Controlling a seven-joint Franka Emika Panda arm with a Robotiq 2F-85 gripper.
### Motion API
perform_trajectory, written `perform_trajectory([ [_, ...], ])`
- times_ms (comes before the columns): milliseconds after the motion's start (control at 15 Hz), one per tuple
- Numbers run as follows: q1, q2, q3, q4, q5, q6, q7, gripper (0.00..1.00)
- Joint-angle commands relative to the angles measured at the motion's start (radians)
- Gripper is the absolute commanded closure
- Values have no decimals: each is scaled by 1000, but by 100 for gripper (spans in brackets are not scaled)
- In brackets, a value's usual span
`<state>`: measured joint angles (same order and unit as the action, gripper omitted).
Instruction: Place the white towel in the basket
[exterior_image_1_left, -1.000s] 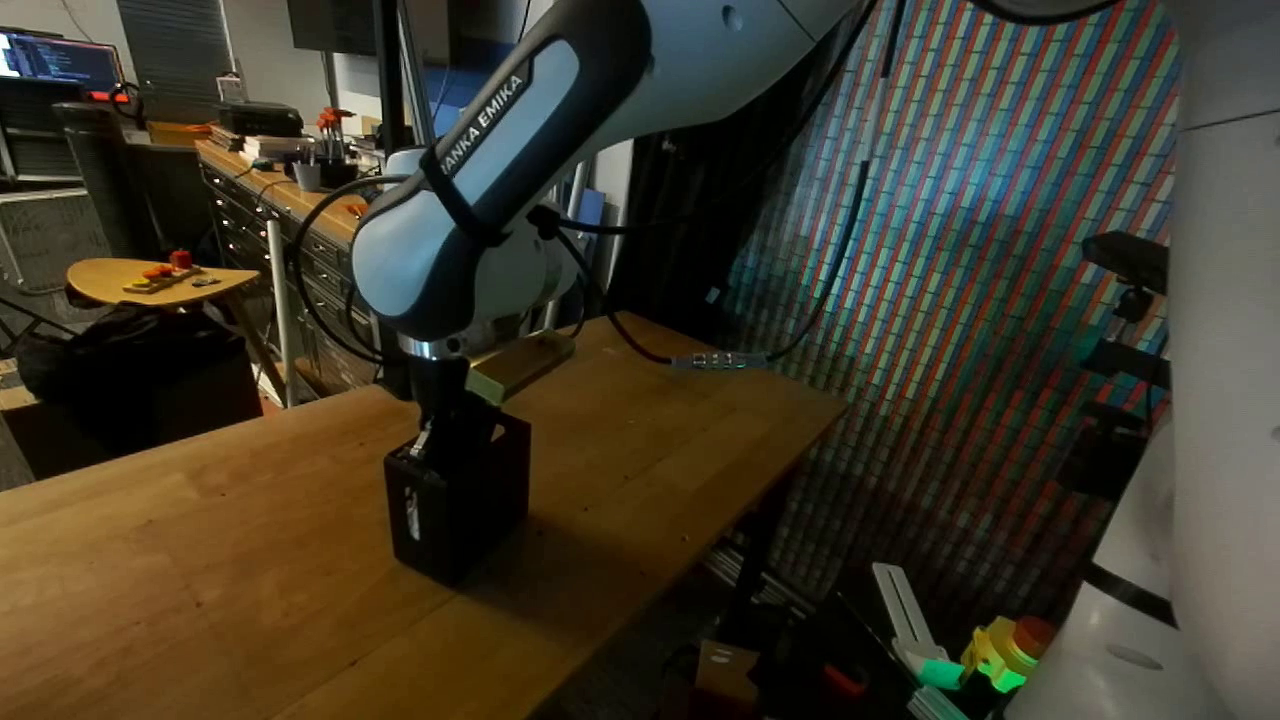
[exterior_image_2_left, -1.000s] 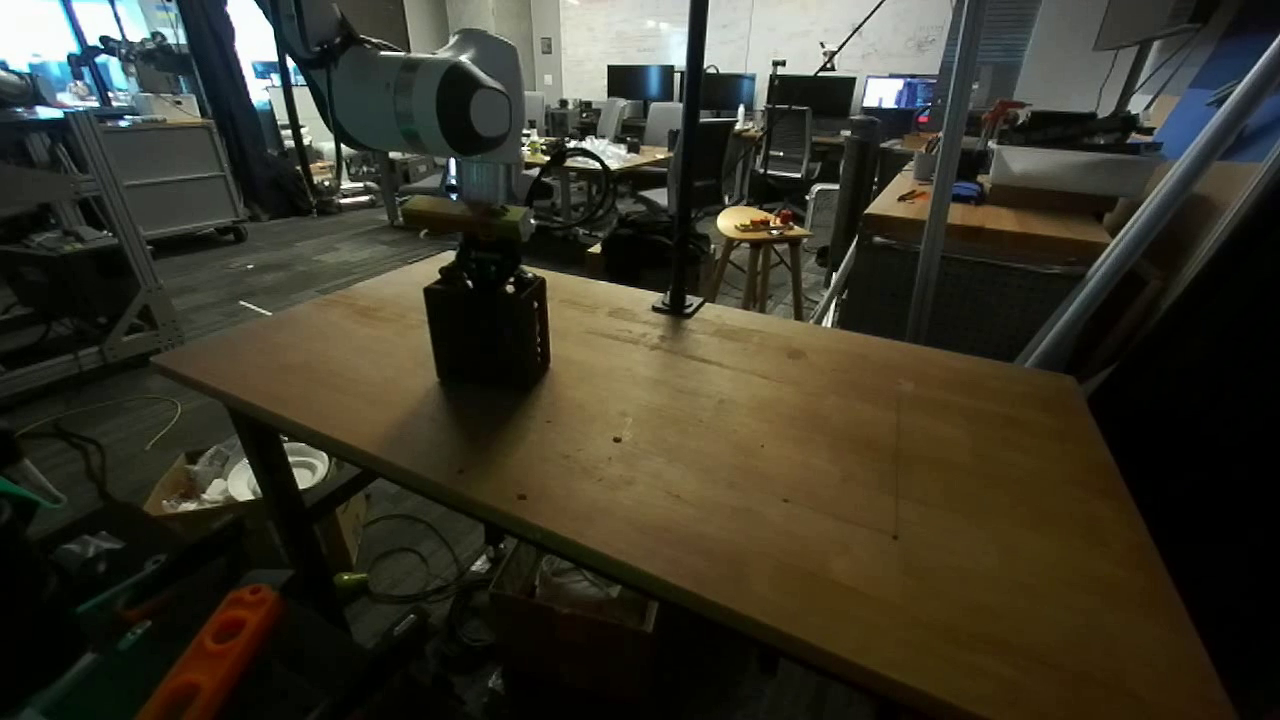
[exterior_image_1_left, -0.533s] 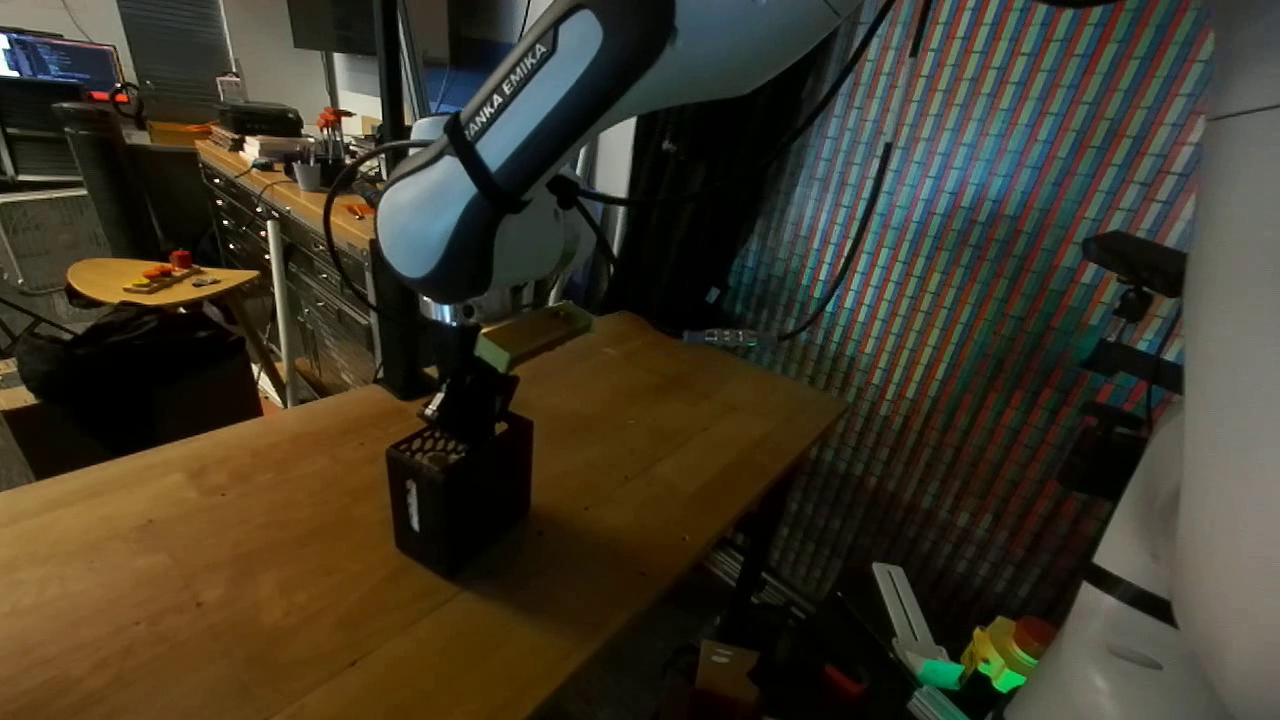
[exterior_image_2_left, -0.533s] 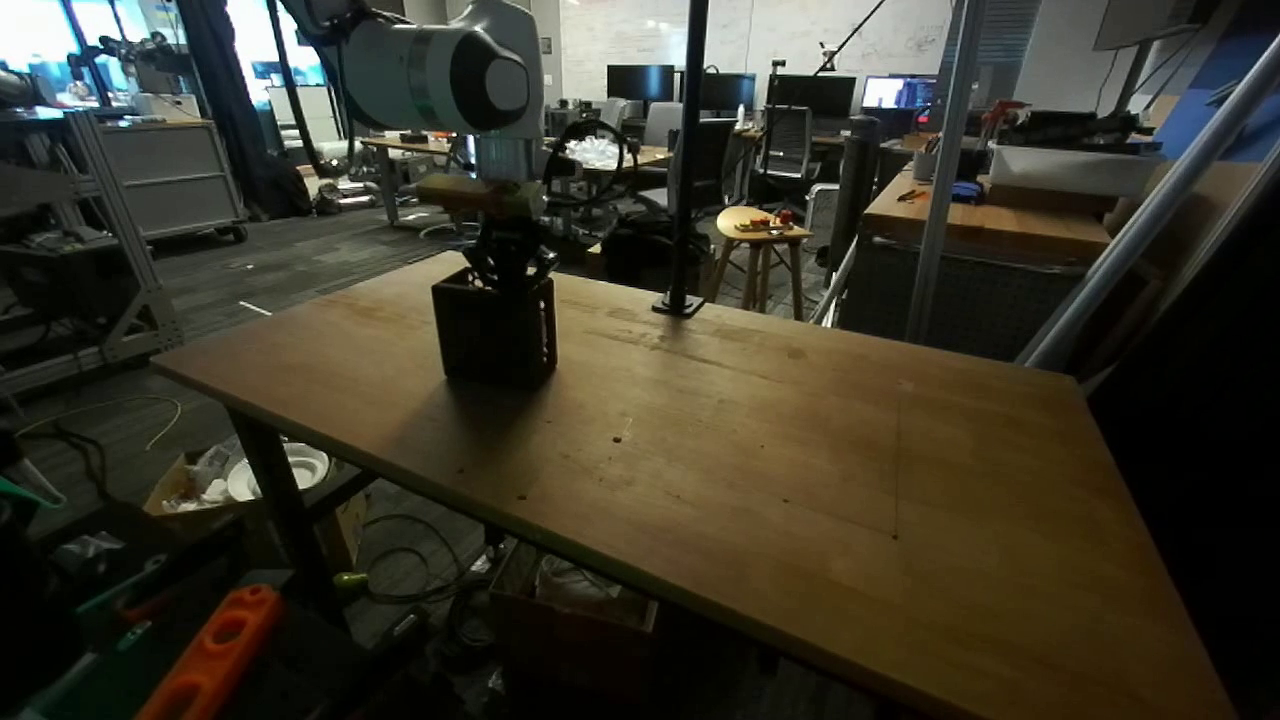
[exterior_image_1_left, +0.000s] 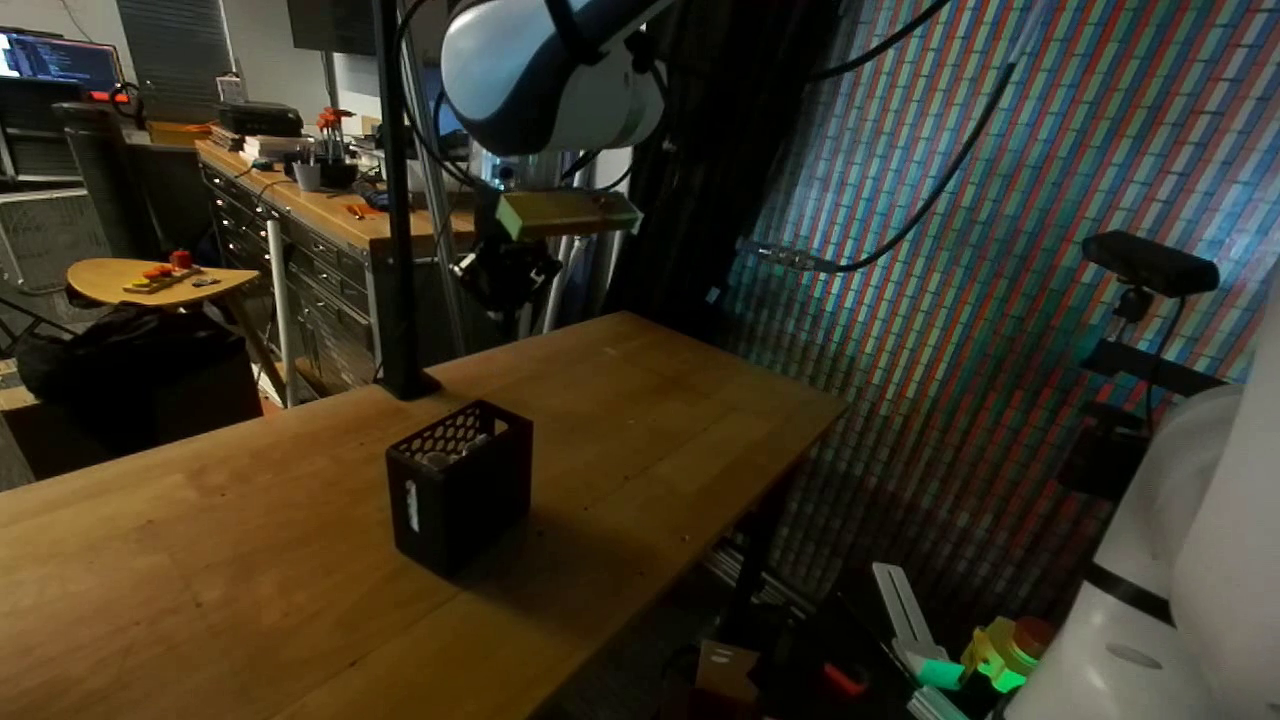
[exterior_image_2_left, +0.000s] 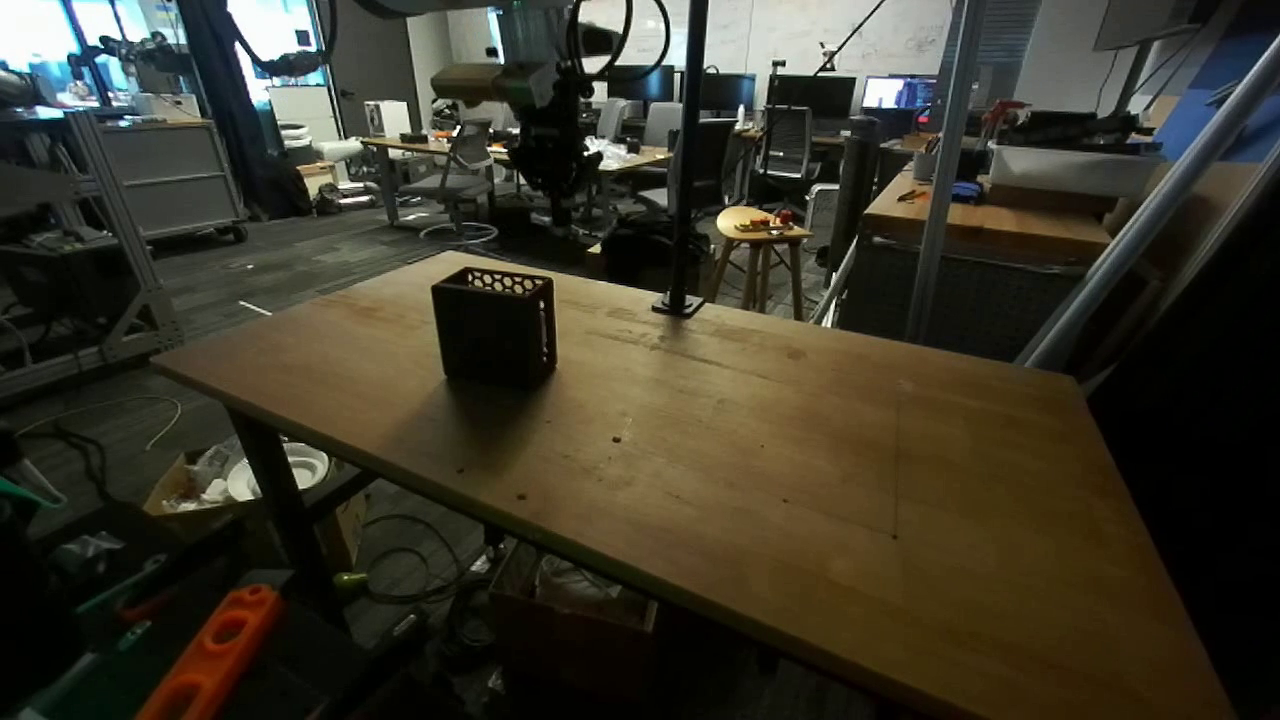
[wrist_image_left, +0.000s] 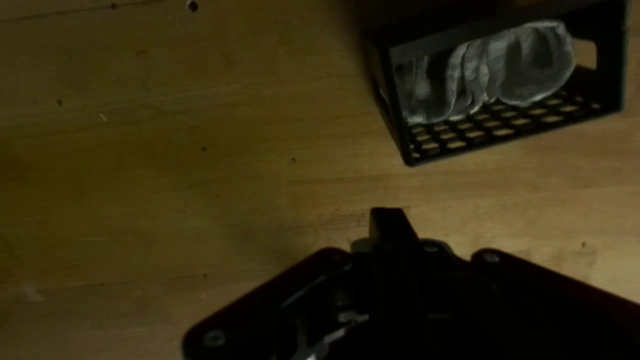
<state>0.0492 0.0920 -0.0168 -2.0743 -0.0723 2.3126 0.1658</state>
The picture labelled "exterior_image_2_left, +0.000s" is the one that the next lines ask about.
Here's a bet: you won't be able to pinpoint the silver diagonal bar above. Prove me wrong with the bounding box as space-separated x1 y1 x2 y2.
1015 38 1280 376

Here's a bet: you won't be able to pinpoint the grey metal shelf rack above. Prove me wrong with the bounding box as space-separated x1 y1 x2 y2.
0 105 188 405

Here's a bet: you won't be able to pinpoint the silver vertical post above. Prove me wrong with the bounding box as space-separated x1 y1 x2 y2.
904 0 989 342

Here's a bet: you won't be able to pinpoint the black perforated basket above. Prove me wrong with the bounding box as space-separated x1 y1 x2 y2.
429 266 561 391

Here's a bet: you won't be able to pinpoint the grey rolling cabinet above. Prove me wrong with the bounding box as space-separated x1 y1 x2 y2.
90 117 252 248

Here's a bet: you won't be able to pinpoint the grey office chair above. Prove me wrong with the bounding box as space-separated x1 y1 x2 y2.
757 99 822 184

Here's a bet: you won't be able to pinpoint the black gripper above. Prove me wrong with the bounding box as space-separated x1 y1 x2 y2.
509 96 598 200

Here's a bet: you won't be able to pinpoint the black coiled floor cable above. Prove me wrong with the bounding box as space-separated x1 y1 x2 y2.
352 514 473 607

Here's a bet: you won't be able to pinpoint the lit computer monitor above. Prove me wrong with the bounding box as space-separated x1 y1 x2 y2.
858 74 945 121

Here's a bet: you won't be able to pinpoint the open cardboard box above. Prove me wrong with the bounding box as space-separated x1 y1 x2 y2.
139 453 257 541

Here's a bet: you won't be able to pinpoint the black looping wrist cable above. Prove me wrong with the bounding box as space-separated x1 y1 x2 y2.
566 0 681 90

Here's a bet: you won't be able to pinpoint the white bowl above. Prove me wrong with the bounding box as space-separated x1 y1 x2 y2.
220 440 333 507

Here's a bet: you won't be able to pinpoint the black table leg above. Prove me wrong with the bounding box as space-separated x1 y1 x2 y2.
226 405 352 633

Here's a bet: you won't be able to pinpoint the round wooden stool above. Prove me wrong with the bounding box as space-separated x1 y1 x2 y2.
707 204 811 326

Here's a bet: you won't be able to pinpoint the wooden office desk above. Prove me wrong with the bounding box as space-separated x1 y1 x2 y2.
586 137 681 260

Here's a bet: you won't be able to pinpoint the brown box with white stuffing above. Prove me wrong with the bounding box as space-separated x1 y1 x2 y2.
490 541 664 672

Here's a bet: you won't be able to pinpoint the red tools on stool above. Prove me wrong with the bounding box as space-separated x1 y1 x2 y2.
729 208 789 240

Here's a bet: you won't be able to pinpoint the black vertical pole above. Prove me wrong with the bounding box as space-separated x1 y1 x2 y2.
651 0 713 326

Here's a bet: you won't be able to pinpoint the dark computer monitor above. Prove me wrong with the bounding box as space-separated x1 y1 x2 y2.
763 74 861 127

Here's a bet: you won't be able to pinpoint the orange plastic crate piece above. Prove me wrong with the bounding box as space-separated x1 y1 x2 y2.
138 580 289 720

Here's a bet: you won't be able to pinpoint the wooden workbench with drawers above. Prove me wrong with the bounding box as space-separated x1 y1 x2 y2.
848 163 1119 368

